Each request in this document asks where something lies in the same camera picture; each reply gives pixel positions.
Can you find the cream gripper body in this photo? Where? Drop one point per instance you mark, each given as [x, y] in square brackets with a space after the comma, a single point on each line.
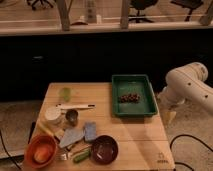
[167, 115]

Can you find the dark red grape bunch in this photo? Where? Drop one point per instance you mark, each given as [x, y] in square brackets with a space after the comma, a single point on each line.
[129, 98]

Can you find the green plastic tray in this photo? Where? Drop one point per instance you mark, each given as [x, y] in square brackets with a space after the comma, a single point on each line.
[140, 84]

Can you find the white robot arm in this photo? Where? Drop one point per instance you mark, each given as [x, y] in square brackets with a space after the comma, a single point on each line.
[185, 83]

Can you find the dark maroon bowl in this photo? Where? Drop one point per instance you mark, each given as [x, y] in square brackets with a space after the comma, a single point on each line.
[104, 150]

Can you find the green cucumber toy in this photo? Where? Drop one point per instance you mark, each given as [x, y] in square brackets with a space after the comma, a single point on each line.
[81, 157]

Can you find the small metal cup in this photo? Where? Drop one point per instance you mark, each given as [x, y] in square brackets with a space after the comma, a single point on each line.
[72, 117]

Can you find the grey blue cloth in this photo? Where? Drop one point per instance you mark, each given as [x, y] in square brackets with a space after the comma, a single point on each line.
[71, 136]

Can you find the light green pepper toy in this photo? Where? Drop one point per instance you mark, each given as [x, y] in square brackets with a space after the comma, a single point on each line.
[65, 94]

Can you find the silver fork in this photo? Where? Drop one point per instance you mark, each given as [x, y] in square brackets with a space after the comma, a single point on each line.
[68, 155]

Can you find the black office chair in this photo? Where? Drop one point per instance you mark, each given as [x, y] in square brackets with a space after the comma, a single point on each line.
[140, 5]

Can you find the white round container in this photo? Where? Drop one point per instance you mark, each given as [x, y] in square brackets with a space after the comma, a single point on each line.
[53, 115]

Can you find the orange plastic bowl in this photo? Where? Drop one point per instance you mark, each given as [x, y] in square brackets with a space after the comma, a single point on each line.
[37, 142]

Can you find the yellow banana toy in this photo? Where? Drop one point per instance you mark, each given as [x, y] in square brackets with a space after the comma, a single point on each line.
[44, 128]

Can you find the peach fruit in bowl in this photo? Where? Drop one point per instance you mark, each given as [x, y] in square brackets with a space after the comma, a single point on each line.
[41, 155]

